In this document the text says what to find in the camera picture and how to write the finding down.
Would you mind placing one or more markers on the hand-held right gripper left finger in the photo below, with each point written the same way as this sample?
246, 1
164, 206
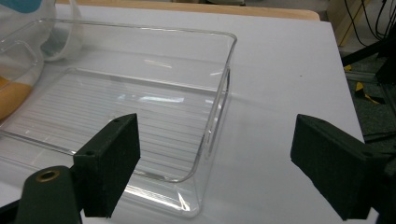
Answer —
107, 161

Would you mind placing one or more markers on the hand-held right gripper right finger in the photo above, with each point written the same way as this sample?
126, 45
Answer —
330, 161

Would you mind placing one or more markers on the clear plastic tray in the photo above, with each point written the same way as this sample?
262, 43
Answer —
124, 102

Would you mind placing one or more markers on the white canvas bag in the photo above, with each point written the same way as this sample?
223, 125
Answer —
17, 14

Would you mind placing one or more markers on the yellow black tape strip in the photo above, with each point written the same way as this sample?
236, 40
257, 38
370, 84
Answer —
362, 90

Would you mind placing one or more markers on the black metal stand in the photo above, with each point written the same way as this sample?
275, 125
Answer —
373, 49

